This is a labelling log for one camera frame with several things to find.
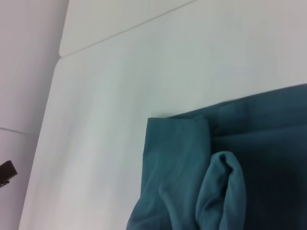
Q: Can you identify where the teal t-shirt with beige print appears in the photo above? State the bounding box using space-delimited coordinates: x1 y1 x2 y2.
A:
124 83 307 230

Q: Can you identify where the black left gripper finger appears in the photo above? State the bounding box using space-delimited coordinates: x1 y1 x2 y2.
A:
0 160 18 189

